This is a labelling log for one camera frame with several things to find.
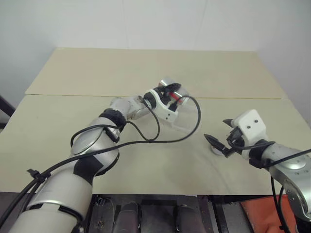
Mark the silver can with red stripe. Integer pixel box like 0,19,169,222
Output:
157,77,191,107

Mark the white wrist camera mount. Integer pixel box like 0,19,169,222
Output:
145,89,179,122
231,109,268,160

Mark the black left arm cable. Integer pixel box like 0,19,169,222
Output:
0,95,202,233

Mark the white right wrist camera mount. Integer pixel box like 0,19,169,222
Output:
231,109,268,160

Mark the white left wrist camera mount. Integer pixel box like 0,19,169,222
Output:
145,89,179,122

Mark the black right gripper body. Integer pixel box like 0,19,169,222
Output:
225,127,246,152

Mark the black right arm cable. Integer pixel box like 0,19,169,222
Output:
227,140,311,233

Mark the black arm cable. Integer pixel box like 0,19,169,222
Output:
0,95,202,233
227,140,311,233

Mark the dark rounded shape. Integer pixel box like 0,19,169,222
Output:
114,202,141,233
175,205,198,233

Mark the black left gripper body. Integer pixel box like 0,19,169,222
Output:
156,84,174,104

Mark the black table frame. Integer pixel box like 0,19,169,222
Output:
82,193,246,233

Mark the clear plastic square container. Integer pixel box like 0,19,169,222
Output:
159,97,198,133

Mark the dark furniture piece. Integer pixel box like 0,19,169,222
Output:
0,94,16,130

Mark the orange fabric bag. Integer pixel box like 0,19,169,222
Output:
240,195,301,233

